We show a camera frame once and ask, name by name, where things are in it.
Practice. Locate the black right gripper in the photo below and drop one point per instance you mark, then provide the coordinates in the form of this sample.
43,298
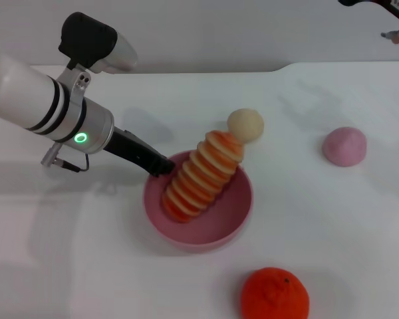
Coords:
379,5

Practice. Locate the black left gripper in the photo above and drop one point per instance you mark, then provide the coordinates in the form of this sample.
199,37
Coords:
129,148

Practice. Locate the orange striped bread roll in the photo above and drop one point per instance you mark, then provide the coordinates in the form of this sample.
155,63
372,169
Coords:
203,179

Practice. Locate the pink plastic bowl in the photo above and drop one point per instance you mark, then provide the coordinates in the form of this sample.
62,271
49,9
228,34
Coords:
199,229

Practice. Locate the beige round bun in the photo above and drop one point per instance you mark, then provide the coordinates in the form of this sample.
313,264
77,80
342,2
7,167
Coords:
247,124

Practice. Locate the pink round bun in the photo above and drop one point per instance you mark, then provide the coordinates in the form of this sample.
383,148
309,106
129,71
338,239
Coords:
344,148

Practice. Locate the orange tangerine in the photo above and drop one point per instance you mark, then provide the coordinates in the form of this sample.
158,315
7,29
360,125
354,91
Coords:
272,295

